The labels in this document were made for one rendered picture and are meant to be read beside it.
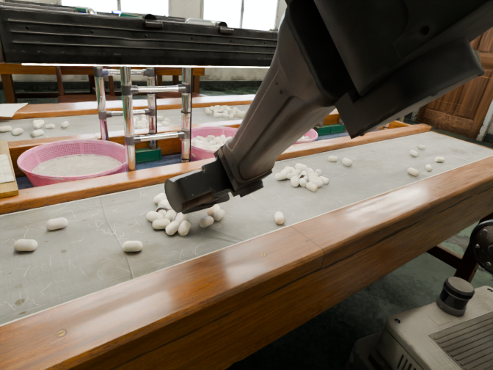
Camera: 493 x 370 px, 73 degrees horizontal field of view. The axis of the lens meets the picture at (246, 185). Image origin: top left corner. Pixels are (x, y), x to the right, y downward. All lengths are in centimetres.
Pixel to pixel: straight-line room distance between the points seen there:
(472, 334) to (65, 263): 94
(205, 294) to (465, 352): 69
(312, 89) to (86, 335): 39
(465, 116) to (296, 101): 533
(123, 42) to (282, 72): 43
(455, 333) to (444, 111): 480
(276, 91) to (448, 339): 87
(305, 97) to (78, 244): 54
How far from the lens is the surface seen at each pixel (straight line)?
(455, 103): 559
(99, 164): 102
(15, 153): 111
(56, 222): 72
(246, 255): 58
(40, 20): 62
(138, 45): 63
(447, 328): 106
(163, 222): 68
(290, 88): 23
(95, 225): 72
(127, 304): 51
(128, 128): 85
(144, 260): 61
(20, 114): 144
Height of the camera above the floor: 112
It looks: 26 degrees down
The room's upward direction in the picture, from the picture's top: 6 degrees clockwise
